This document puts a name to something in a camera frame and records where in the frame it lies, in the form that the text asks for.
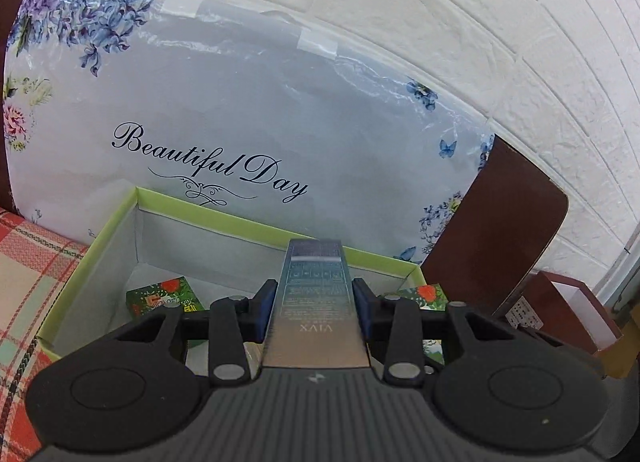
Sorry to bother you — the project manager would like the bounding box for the light green cardboard box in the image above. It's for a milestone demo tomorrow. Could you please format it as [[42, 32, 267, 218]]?
[[37, 185, 450, 378]]

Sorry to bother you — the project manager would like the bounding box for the brown wooden chair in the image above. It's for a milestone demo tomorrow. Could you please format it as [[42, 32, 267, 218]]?
[[422, 135, 569, 318]]

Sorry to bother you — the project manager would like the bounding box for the floral printed plastic bag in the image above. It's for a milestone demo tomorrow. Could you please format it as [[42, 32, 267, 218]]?
[[2, 0, 496, 264]]

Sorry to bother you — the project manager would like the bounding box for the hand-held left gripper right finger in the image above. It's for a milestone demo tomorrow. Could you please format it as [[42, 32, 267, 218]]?
[[351, 279, 506, 388]]

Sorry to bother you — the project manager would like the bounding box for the plaid tablecloth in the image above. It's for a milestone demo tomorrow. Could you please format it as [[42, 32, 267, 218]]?
[[0, 207, 93, 458]]

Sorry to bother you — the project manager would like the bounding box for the brown cardboard box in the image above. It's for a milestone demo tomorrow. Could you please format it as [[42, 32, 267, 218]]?
[[492, 271, 626, 358]]

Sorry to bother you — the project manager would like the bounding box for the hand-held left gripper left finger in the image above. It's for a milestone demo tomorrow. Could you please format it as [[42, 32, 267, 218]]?
[[116, 279, 279, 389]]

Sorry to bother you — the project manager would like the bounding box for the long silver carton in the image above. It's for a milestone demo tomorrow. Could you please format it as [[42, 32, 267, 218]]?
[[262, 238, 373, 370]]

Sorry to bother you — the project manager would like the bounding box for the small green floral packet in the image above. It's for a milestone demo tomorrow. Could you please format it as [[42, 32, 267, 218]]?
[[382, 283, 448, 314], [126, 275, 206, 318]]

